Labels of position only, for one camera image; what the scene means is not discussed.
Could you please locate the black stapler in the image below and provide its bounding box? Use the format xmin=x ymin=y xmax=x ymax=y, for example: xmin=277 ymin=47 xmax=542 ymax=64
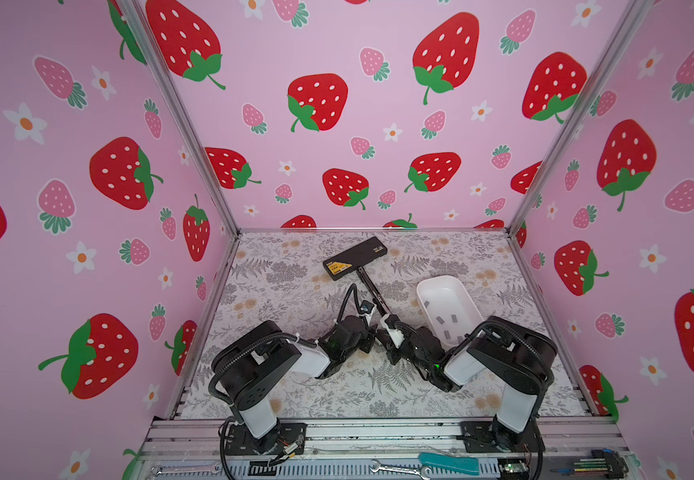
xmin=323 ymin=236 xmax=391 ymax=316

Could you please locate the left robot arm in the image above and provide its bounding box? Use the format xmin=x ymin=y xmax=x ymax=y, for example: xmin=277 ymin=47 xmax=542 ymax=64
xmin=208 ymin=315 xmax=376 ymax=453

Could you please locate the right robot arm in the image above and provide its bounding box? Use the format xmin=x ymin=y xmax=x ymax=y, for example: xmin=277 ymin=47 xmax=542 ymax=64
xmin=379 ymin=314 xmax=558 ymax=452

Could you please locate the white plastic tray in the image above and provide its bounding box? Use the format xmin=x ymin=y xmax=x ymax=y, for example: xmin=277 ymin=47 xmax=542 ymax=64
xmin=417 ymin=275 xmax=484 ymax=350

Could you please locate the silver wrench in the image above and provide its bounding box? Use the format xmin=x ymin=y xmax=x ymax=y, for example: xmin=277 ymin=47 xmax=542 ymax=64
xmin=369 ymin=459 xmax=431 ymax=480
xmin=150 ymin=462 xmax=223 ymax=479

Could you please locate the green circuit board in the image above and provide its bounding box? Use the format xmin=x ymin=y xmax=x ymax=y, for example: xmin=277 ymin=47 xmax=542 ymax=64
xmin=498 ymin=459 xmax=531 ymax=480

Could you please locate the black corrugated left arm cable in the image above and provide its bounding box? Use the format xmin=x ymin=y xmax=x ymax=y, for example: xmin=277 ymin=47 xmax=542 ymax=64
xmin=208 ymin=283 xmax=363 ymax=480

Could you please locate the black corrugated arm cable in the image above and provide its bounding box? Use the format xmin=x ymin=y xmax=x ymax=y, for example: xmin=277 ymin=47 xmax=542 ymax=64
xmin=394 ymin=320 xmax=555 ymax=480
xmin=208 ymin=283 xmax=363 ymax=480

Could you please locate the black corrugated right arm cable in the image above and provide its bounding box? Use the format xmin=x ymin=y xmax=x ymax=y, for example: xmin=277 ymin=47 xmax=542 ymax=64
xmin=394 ymin=320 xmax=555 ymax=480

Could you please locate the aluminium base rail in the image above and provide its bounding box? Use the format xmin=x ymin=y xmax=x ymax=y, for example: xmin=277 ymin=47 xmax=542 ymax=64
xmin=133 ymin=417 xmax=645 ymax=479

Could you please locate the teal handled tool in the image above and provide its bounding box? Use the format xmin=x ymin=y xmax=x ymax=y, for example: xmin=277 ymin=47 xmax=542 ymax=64
xmin=418 ymin=452 xmax=482 ymax=476

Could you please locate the black connector with coloured wires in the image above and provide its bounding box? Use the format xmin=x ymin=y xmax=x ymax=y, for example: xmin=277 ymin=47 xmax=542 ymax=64
xmin=552 ymin=449 xmax=630 ymax=479

